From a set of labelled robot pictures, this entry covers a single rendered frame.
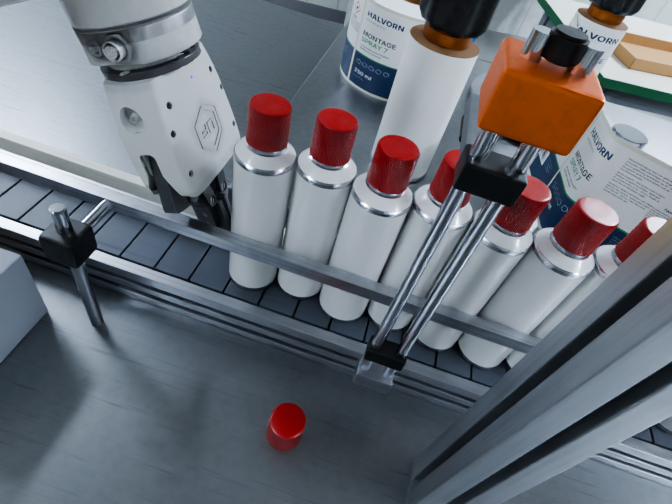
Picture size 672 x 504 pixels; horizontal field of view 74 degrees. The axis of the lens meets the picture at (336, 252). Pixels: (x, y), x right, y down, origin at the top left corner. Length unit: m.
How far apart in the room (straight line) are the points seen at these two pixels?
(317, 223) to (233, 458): 0.23
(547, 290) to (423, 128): 0.30
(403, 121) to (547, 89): 0.41
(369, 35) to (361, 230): 0.51
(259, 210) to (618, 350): 0.28
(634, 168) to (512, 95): 0.36
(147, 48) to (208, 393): 0.31
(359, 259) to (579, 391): 0.21
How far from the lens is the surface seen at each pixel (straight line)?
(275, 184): 0.37
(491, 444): 0.32
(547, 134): 0.23
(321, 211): 0.38
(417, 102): 0.59
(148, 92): 0.36
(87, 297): 0.48
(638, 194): 0.58
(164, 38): 0.35
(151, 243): 0.52
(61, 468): 0.47
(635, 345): 0.22
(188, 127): 0.38
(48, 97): 0.86
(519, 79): 0.21
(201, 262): 0.50
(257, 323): 0.47
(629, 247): 0.41
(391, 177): 0.34
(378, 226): 0.36
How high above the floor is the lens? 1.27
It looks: 47 degrees down
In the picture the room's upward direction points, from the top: 17 degrees clockwise
